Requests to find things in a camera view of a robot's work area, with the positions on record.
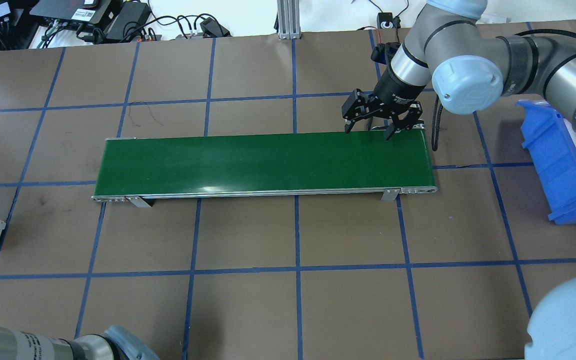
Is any red black wire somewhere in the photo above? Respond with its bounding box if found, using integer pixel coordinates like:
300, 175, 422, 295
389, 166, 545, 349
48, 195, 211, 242
356, 0, 410, 66

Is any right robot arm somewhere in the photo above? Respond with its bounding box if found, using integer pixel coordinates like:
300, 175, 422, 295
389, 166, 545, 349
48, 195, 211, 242
342, 0, 576, 360

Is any blue plastic bin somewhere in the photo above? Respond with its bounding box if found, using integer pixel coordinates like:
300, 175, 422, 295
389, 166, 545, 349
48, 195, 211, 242
515, 99, 576, 225

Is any green conveyor belt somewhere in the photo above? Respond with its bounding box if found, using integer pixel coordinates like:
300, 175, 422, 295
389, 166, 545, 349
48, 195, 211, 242
92, 129, 438, 208

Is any small black camera box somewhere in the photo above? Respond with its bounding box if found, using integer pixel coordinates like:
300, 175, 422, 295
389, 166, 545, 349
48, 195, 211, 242
376, 12, 394, 29

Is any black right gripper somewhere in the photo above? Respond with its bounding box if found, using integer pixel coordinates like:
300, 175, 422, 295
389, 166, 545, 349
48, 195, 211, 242
342, 89, 424, 141

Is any black power adapter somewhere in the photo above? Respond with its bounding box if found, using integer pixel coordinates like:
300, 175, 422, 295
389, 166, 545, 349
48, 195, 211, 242
102, 1, 151, 44

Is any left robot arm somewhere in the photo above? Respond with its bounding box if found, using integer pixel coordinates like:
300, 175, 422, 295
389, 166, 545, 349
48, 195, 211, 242
0, 325, 160, 360

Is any aluminium frame post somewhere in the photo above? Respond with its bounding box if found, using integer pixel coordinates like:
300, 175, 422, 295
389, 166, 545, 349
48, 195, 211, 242
275, 0, 302, 40

